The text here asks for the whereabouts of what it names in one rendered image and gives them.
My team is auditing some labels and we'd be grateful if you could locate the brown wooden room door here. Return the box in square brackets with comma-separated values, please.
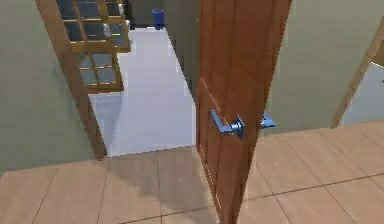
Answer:
[195, 0, 293, 224]

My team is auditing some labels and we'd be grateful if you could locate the blue bin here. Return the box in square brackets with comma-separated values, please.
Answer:
[151, 8, 165, 30]

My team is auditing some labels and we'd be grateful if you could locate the wooden shelf with glass panels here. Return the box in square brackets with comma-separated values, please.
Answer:
[55, 0, 132, 95]

